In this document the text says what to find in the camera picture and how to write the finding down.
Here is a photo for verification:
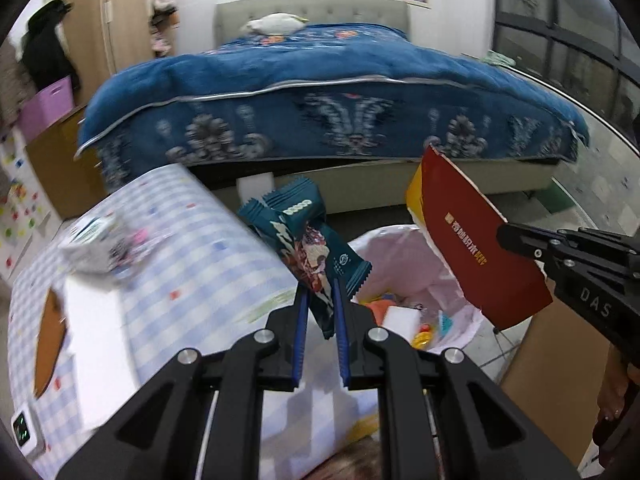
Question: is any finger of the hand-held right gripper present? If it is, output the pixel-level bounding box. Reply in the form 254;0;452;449
500;222;602;250
496;232;572;282

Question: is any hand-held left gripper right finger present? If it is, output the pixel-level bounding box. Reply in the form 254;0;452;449
332;279;584;480

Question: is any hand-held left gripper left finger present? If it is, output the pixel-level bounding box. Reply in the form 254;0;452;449
55;284;309;480

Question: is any red envelope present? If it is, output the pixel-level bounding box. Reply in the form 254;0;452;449
404;143;555;332

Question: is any white foam block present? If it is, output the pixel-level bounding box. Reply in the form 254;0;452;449
382;307;426;344

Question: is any teal snack packet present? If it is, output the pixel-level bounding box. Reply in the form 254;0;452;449
237;179;372;341

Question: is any person's right hand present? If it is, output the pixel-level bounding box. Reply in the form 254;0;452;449
596;354;640;424

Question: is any green box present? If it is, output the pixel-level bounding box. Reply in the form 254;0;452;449
539;179;574;214

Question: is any brown cardboard box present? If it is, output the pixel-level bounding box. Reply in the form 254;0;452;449
499;299;617;472

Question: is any checked plastic tablecloth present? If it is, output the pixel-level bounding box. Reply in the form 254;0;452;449
7;164;382;480

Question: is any green cloth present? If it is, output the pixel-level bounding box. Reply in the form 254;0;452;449
482;49;517;69

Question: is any white cardboard sheet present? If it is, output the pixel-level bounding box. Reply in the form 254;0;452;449
32;277;146;437

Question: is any clear crumpled snack packet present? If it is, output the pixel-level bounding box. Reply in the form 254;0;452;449
57;212;151;277

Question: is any blue floral blanket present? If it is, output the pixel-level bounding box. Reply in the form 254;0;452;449
74;22;592;172

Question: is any white device with green lights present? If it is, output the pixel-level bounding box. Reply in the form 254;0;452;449
9;407;46;461

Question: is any wooden nightstand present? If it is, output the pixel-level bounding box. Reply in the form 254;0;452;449
24;104;109;219

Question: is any white polka-dot wardrobe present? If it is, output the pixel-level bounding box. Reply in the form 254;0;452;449
0;124;64;282

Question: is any white pillow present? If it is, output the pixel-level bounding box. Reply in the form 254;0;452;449
238;12;310;37

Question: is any grey upholstered bed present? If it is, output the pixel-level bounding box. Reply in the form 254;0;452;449
74;0;592;207

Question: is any pile of clothes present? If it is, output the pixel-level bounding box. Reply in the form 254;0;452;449
149;24;174;57

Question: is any purple plastic basket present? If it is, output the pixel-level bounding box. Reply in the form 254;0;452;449
18;77;75;141

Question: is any grey hanging jacket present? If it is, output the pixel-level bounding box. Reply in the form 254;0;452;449
0;47;37;127

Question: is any wooden wardrobe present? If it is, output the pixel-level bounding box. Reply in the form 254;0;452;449
62;0;177;82

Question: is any black coat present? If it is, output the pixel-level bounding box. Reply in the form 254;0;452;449
19;0;81;92

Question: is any window with dark frame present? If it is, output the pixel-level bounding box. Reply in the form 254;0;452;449
492;0;640;152

